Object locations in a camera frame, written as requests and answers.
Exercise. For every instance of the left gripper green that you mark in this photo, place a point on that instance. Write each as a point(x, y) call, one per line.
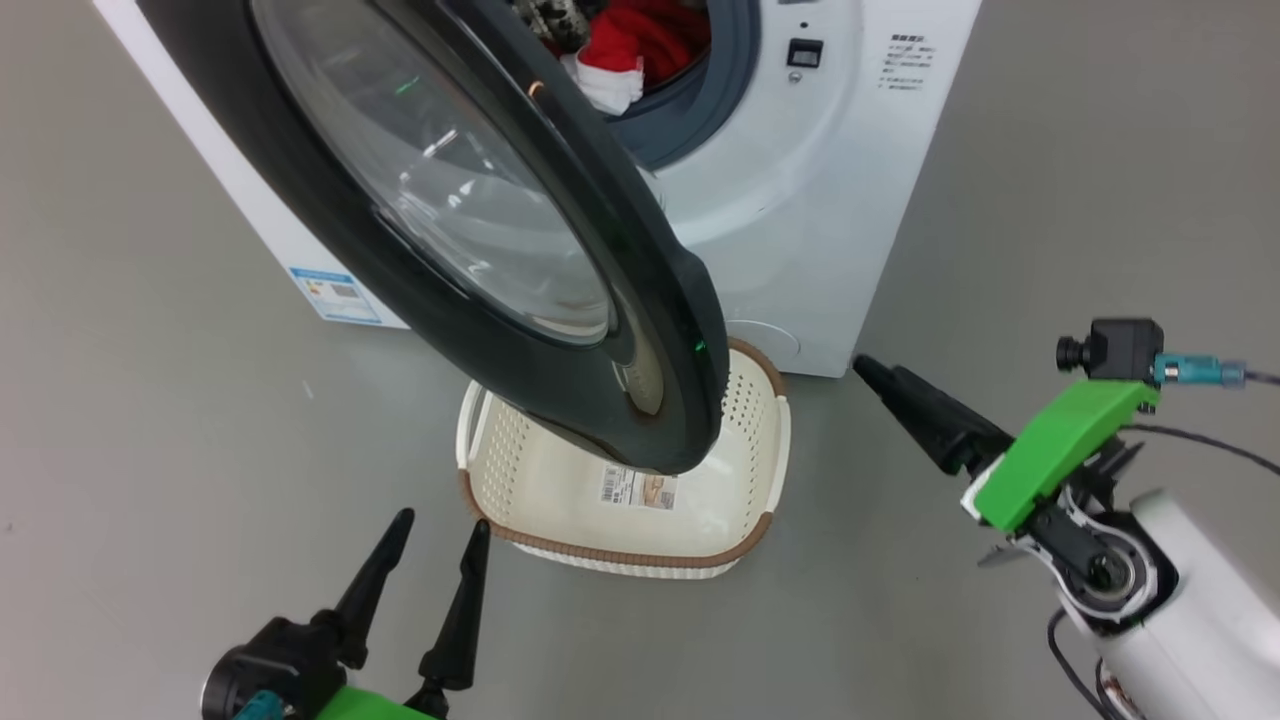
point(385, 708)

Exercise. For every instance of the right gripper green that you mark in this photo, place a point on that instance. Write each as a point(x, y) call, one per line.
point(1060, 440)

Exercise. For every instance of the dark round glass washer door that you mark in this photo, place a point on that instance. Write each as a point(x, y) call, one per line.
point(300, 250)

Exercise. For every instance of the red garment with white trim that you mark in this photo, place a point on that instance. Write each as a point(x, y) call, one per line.
point(640, 40)

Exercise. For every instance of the cream basket with brown rim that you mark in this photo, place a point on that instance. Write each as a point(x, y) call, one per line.
point(560, 500)

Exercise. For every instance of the basket product label sticker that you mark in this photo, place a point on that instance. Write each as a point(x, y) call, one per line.
point(640, 488)

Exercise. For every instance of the white front-load washing machine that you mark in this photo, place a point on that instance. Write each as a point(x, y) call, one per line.
point(800, 200)

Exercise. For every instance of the blue energy label sticker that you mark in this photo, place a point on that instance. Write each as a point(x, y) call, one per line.
point(335, 295)

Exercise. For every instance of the black text warning label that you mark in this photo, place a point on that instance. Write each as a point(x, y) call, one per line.
point(908, 62)

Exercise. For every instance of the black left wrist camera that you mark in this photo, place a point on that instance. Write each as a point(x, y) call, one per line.
point(270, 660)

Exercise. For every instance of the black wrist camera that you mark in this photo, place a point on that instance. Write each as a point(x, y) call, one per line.
point(1125, 348)
point(270, 660)

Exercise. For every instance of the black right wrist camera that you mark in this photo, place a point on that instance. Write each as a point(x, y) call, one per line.
point(1125, 348)

